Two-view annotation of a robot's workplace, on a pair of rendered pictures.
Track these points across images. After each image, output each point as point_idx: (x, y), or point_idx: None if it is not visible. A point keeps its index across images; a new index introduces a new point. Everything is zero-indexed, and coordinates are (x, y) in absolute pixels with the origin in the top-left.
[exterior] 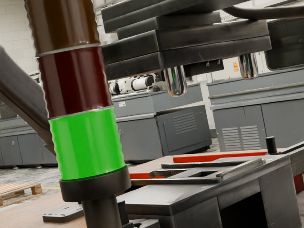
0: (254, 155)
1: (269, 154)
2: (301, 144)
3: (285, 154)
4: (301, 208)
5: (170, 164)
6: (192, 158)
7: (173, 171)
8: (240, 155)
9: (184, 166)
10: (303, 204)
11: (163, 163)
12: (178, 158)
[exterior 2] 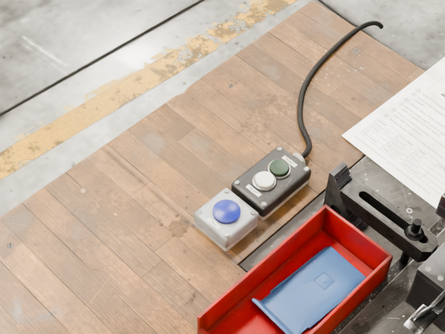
0: (291, 239)
1: (420, 233)
2: (364, 201)
3: (407, 222)
4: (391, 246)
5: (427, 311)
6: (225, 297)
7: (440, 313)
8: (279, 250)
9: (440, 301)
10: (378, 242)
11: (413, 317)
12: (208, 311)
